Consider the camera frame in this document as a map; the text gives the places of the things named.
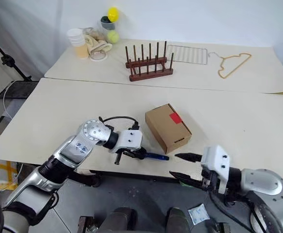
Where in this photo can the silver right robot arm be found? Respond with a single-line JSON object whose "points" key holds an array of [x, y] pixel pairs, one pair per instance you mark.
{"points": [[260, 184]]}

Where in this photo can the black tripod stand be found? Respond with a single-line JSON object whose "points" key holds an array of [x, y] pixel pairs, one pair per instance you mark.
{"points": [[9, 60]]}

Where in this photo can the clear plastic container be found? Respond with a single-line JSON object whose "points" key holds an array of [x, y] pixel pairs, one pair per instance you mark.
{"points": [[102, 31]]}

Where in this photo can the white tape roll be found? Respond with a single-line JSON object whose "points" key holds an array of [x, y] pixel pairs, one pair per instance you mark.
{"points": [[98, 58]]}

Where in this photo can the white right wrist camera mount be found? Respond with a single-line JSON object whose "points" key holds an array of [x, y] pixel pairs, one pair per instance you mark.
{"points": [[215, 159]]}

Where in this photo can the white blue-printed packet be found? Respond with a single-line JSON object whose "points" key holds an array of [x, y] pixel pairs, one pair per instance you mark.
{"points": [[198, 214]]}

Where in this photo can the brown wooden peg rack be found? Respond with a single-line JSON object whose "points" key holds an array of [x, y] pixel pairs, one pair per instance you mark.
{"points": [[148, 69]]}

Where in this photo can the yellow floor tape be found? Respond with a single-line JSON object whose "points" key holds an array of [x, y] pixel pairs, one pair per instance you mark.
{"points": [[3, 174]]}

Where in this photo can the stack of paper cups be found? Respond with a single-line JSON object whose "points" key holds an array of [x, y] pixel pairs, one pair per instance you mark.
{"points": [[78, 42]]}

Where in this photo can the beige cloth bundle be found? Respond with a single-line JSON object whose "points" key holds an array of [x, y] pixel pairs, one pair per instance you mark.
{"points": [[96, 41]]}

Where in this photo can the dark green round item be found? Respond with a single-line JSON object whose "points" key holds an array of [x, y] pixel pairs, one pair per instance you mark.
{"points": [[105, 20]]}

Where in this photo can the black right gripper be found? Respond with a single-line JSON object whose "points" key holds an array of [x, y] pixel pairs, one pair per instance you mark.
{"points": [[209, 180]]}

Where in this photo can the black floor mat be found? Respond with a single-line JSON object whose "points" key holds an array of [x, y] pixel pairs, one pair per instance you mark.
{"points": [[17, 89]]}

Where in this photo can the brown metal bracket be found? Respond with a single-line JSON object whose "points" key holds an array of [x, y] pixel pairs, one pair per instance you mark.
{"points": [[223, 228], [84, 224]]}

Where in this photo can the yellow-green tennis ball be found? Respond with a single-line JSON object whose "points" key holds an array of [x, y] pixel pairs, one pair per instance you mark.
{"points": [[112, 36]]}

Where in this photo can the dark rounded shape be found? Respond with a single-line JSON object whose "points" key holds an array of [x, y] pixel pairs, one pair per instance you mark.
{"points": [[178, 219], [119, 219]]}

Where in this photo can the red tape strip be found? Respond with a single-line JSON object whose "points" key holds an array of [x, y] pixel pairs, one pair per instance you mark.
{"points": [[175, 118]]}

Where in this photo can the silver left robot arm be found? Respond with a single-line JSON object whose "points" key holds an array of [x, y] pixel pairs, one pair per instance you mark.
{"points": [[83, 143]]}

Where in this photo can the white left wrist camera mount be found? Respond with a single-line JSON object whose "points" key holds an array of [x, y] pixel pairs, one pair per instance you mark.
{"points": [[129, 139]]}

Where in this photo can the brown cardboard box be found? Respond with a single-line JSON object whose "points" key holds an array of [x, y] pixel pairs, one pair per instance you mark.
{"points": [[167, 128]]}

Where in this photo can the black table frame bar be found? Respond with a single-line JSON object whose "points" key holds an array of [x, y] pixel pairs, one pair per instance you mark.
{"points": [[131, 176]]}

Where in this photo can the blue pen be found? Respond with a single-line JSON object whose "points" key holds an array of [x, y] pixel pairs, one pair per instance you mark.
{"points": [[158, 157]]}

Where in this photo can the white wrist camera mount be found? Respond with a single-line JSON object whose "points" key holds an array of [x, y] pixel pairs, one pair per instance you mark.
{"points": [[129, 139], [215, 159]]}

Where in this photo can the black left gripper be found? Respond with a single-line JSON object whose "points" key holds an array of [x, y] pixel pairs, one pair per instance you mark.
{"points": [[125, 153]]}

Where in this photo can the green item under table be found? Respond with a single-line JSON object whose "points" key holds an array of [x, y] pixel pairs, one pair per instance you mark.
{"points": [[183, 183]]}

